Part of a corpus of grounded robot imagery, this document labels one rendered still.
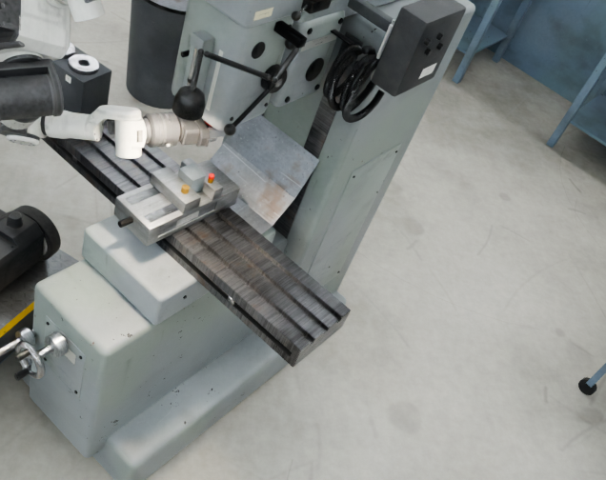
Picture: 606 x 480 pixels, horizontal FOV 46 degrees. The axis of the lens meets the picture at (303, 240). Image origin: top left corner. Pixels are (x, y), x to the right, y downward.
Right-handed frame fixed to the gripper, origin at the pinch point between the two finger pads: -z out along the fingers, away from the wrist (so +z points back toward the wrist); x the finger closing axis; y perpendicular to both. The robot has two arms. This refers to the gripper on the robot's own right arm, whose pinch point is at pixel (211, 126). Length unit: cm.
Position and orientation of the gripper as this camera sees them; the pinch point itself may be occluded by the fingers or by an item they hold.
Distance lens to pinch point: 198.4
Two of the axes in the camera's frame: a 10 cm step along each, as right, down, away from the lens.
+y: -3.0, 6.9, 6.6
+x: -4.5, -7.1, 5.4
